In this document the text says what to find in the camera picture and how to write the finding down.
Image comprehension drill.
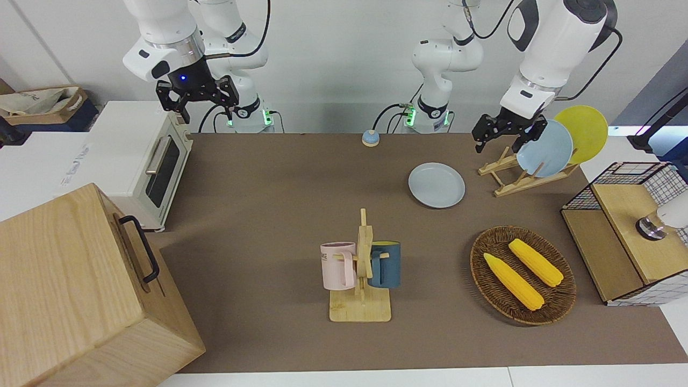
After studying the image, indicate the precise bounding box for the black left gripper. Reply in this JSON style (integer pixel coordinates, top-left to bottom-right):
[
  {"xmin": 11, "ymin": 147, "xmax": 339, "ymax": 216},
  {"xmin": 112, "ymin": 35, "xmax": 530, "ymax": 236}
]
[{"xmin": 472, "ymin": 107, "xmax": 543, "ymax": 154}]

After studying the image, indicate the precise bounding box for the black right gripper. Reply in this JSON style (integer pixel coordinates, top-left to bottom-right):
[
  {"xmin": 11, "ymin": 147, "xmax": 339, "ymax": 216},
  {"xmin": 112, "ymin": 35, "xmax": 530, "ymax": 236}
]
[{"xmin": 156, "ymin": 58, "xmax": 240, "ymax": 124}]

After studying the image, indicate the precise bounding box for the gray plate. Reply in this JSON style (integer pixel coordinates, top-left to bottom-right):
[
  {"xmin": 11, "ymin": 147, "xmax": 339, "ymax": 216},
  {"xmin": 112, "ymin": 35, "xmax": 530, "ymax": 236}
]
[{"xmin": 408, "ymin": 162, "xmax": 466, "ymax": 209}]

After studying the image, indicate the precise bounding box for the wooden plate rack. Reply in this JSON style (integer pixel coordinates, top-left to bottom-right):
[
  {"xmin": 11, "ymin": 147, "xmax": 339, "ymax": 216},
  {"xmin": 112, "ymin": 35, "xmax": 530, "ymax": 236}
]
[{"xmin": 478, "ymin": 146, "xmax": 580, "ymax": 198}]

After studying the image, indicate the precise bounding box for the light blue plate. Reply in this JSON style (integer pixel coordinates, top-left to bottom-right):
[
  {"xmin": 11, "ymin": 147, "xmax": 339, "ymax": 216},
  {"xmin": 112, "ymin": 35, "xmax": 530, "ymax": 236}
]
[{"xmin": 516, "ymin": 119, "xmax": 574, "ymax": 178}]

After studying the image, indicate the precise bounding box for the yellow plate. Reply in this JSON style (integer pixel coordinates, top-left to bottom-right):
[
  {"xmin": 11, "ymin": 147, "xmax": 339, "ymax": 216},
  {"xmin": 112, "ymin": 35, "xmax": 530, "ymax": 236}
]
[{"xmin": 554, "ymin": 105, "xmax": 609, "ymax": 165}]

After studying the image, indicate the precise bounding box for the white toaster oven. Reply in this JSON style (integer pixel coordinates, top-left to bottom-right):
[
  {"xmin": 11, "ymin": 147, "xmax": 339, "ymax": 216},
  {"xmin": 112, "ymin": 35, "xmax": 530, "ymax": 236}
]
[{"xmin": 81, "ymin": 101, "xmax": 194, "ymax": 233}]

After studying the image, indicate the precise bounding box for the yellow corn cob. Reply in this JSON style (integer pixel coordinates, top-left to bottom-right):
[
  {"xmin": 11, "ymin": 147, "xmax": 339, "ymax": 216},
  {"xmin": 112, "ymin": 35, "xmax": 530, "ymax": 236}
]
[
  {"xmin": 508, "ymin": 239, "xmax": 564, "ymax": 288},
  {"xmin": 483, "ymin": 253, "xmax": 546, "ymax": 312}
]

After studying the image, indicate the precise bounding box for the brown table mat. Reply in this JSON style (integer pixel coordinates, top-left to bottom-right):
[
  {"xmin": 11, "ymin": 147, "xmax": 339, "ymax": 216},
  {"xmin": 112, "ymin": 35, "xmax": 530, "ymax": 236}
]
[{"xmin": 159, "ymin": 132, "xmax": 688, "ymax": 374}]

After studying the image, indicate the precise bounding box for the dark blue storage bin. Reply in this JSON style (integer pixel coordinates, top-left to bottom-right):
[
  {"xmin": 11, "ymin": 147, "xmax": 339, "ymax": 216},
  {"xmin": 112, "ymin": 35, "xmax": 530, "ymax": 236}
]
[{"xmin": 20, "ymin": 99, "xmax": 101, "ymax": 133}]

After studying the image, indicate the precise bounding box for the dark blue mug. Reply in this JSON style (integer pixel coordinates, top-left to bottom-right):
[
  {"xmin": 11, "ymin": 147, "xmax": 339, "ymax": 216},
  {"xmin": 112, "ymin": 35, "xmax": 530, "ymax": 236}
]
[{"xmin": 368, "ymin": 241, "xmax": 402, "ymax": 289}]

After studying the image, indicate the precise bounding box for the brown wicker basket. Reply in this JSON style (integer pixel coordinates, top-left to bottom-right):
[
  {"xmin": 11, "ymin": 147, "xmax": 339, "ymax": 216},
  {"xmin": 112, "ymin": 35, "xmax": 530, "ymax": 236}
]
[{"xmin": 470, "ymin": 226, "xmax": 577, "ymax": 326}]

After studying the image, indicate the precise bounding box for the cardboard box with bag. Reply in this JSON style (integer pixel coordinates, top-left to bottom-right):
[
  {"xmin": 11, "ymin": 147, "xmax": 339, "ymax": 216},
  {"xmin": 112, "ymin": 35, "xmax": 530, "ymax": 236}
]
[{"xmin": 0, "ymin": 86, "xmax": 89, "ymax": 127}]

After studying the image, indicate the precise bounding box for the white and silver cylinder device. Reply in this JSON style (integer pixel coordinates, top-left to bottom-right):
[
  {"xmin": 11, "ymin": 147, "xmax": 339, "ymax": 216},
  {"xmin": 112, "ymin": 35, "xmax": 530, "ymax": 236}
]
[{"xmin": 635, "ymin": 191, "xmax": 688, "ymax": 241}]

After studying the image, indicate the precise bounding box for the pink mug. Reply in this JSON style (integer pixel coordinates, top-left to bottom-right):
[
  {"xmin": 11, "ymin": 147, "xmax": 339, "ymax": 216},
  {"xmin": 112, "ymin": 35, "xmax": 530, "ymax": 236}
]
[{"xmin": 320, "ymin": 242, "xmax": 357, "ymax": 291}]

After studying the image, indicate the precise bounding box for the wooden mug rack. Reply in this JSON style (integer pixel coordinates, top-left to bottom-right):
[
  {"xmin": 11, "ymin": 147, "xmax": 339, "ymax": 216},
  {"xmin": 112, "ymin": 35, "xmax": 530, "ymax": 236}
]
[{"xmin": 329, "ymin": 209, "xmax": 392, "ymax": 323}]

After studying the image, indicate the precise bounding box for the wooden cabinet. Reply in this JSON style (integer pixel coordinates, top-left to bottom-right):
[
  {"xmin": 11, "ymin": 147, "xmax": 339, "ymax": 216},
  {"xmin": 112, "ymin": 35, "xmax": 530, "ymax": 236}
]
[{"xmin": 0, "ymin": 183, "xmax": 206, "ymax": 387}]

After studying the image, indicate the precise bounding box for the black base power cable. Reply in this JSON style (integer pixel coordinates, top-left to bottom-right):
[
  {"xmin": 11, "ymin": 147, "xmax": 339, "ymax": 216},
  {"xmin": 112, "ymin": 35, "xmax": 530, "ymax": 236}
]
[
  {"xmin": 198, "ymin": 105, "xmax": 226, "ymax": 133},
  {"xmin": 372, "ymin": 102, "xmax": 415, "ymax": 134}
]

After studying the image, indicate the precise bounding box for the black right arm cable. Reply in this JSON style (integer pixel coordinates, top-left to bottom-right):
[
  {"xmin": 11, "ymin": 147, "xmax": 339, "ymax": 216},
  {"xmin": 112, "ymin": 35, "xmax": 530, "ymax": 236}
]
[{"xmin": 204, "ymin": 0, "xmax": 271, "ymax": 60}]

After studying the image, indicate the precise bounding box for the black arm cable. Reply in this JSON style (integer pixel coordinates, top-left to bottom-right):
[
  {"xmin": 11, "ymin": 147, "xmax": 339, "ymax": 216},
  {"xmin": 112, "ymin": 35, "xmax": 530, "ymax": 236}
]
[
  {"xmin": 204, "ymin": 0, "xmax": 271, "ymax": 60},
  {"xmin": 554, "ymin": 27, "xmax": 624, "ymax": 103}
]

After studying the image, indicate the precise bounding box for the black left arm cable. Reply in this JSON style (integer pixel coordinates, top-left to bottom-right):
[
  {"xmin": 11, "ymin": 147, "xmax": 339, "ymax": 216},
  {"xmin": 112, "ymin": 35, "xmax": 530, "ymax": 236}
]
[{"xmin": 554, "ymin": 27, "xmax": 624, "ymax": 103}]

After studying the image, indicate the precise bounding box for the black cabinet handle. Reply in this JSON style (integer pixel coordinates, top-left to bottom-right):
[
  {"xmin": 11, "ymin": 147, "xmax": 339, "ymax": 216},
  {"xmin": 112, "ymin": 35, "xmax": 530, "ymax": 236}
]
[{"xmin": 119, "ymin": 215, "xmax": 161, "ymax": 284}]

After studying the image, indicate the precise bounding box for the wire and wood shelf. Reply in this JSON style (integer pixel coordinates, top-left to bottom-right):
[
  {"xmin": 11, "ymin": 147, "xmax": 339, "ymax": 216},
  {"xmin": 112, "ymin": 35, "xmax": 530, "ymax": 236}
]
[{"xmin": 561, "ymin": 161, "xmax": 688, "ymax": 307}]

